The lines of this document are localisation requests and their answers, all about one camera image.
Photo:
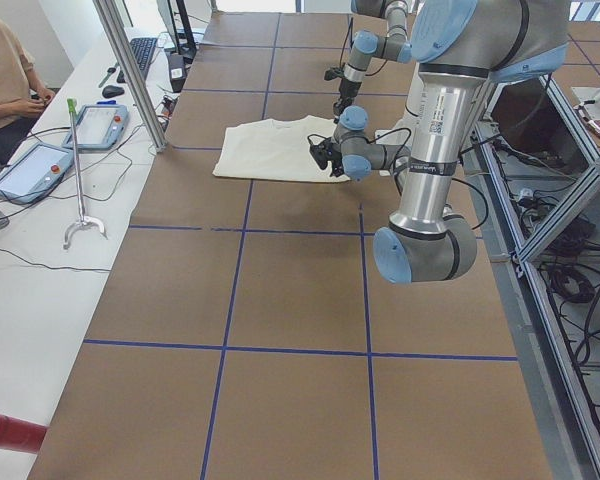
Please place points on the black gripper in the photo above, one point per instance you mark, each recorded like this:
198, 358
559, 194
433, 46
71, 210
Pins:
346, 91
337, 167

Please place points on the cream long-sleeve cat shirt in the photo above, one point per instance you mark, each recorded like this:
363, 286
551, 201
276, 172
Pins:
276, 150

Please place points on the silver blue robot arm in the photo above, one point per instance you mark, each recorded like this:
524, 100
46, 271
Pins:
459, 46
393, 46

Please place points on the black keyboard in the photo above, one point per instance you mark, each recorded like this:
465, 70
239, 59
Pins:
143, 49

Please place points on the black computer mouse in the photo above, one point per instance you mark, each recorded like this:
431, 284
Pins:
111, 91

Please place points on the far blue teach pendant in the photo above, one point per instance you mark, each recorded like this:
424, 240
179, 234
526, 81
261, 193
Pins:
99, 126

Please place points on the blue teach pendant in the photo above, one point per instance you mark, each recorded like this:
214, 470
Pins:
35, 174
99, 126

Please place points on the metal reacher grabber stick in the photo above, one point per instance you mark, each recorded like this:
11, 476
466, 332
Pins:
84, 221

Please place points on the near blue teach pendant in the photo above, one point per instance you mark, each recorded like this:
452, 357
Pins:
35, 174

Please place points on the seated person beige shirt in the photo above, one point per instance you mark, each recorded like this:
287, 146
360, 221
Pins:
23, 95

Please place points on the red cylinder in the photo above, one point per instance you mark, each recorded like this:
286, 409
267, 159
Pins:
20, 435

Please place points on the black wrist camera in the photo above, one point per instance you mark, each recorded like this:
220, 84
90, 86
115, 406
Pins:
321, 153
332, 73

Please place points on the aluminium frame post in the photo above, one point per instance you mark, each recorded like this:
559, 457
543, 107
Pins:
113, 26

